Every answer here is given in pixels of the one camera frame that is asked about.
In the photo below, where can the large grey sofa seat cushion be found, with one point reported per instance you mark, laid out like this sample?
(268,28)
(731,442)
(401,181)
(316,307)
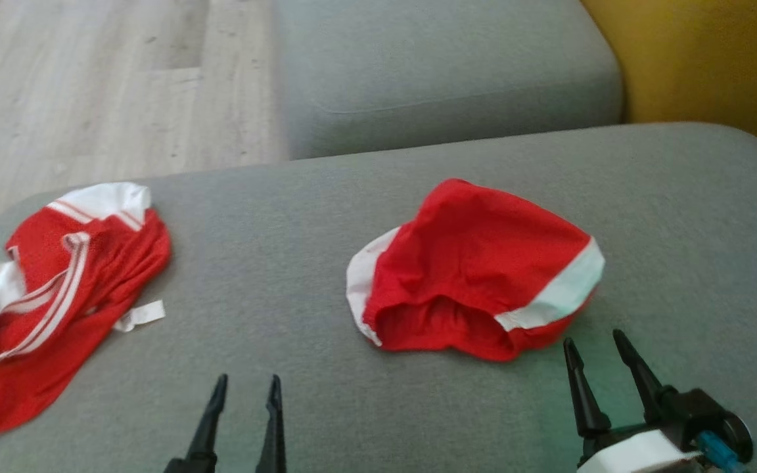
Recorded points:
(273,249)

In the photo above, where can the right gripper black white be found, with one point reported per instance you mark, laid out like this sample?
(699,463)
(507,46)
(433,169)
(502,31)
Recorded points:
(674,420)

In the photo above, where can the yellow cushion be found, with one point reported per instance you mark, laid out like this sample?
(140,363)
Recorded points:
(700,59)

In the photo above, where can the red white striped jersey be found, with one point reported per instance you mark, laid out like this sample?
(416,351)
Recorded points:
(56,295)

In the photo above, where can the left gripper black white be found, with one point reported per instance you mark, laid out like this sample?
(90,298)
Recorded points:
(189,466)

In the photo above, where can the red white shorts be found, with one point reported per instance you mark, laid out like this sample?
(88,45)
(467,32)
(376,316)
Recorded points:
(483,263)

